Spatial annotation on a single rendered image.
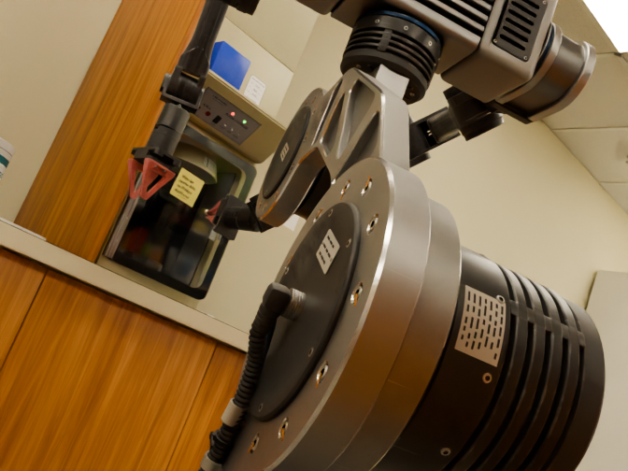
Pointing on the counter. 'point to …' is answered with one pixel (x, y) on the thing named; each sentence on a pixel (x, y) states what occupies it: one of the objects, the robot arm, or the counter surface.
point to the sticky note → (187, 187)
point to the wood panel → (107, 125)
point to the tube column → (278, 28)
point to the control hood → (257, 143)
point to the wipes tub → (5, 155)
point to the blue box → (229, 64)
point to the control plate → (218, 105)
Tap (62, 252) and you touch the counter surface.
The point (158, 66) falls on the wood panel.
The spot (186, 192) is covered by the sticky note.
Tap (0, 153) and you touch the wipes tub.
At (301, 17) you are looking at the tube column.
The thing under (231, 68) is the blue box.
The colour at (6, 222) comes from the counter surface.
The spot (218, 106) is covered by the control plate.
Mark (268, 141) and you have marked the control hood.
